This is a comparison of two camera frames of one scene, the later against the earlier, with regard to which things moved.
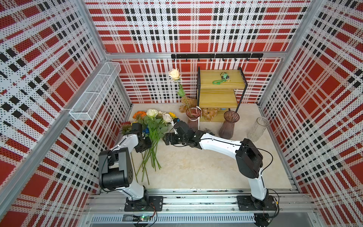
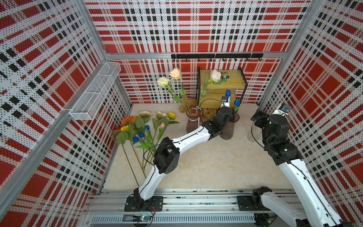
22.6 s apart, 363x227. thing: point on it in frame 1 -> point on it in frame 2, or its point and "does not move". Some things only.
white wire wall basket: x=87 y=106 does not move
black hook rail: x=210 y=56 does not move
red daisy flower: x=126 y=124 -> x=116 y=128
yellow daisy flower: x=173 y=115 does not move
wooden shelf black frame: x=222 y=89 does not move
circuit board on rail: x=140 y=218 does not move
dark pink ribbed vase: x=227 y=129 does not move
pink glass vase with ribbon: x=193 y=114 does not move
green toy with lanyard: x=224 y=77 does not move
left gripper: x=148 y=145 -> x=232 y=117
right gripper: x=172 y=141 -> x=264 y=117
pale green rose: x=153 y=126 -> x=164 y=82
